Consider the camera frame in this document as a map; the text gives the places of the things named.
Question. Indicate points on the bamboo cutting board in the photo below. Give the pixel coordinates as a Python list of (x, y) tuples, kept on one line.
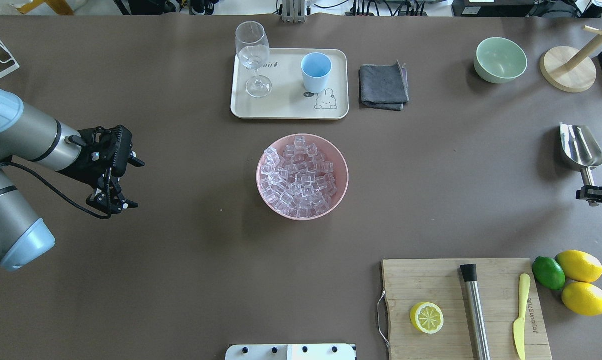
[(408, 282)]

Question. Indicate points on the aluminium camera mount post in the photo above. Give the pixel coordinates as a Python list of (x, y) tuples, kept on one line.
[(293, 11)]

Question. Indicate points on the yellow plastic knife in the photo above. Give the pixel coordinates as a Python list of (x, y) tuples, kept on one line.
[(519, 324)]

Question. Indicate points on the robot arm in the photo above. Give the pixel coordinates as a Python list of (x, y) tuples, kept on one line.
[(34, 136)]

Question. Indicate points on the light blue plastic cup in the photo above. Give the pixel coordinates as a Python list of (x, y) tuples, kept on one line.
[(316, 68)]

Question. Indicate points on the lower yellow lemon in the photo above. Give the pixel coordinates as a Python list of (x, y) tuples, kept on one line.
[(582, 298)]

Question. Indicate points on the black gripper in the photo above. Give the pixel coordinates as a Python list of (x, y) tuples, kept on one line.
[(82, 170)]

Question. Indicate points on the wooden cup tree stand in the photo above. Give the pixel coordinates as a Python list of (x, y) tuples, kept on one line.
[(570, 69)]

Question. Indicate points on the green lime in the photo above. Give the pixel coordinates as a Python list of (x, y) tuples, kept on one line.
[(548, 273)]

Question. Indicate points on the mint green bowl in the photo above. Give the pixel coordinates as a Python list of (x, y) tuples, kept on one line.
[(499, 60)]

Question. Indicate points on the cream rabbit serving tray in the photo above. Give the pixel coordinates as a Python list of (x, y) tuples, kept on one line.
[(289, 99)]

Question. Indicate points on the yellow lemon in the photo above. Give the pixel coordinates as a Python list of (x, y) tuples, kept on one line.
[(579, 266), (582, 298)]

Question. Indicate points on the half lemon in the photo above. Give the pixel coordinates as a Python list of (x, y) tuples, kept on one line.
[(426, 317)]

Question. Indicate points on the steel muddler black tip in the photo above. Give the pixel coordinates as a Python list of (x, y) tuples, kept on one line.
[(469, 275)]

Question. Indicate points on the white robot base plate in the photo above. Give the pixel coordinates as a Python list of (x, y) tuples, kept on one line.
[(303, 351)]

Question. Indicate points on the clear wine glass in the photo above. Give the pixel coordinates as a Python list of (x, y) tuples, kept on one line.
[(252, 50)]

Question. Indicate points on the grey folded cloth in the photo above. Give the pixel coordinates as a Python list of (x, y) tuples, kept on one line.
[(384, 87)]

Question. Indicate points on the pile of clear ice cubes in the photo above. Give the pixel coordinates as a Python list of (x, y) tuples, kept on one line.
[(298, 177)]

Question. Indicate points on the stainless steel ice scoop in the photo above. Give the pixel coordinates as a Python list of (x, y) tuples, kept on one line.
[(581, 151)]

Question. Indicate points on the upper yellow lemon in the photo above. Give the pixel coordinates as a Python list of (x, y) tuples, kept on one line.
[(579, 266)]

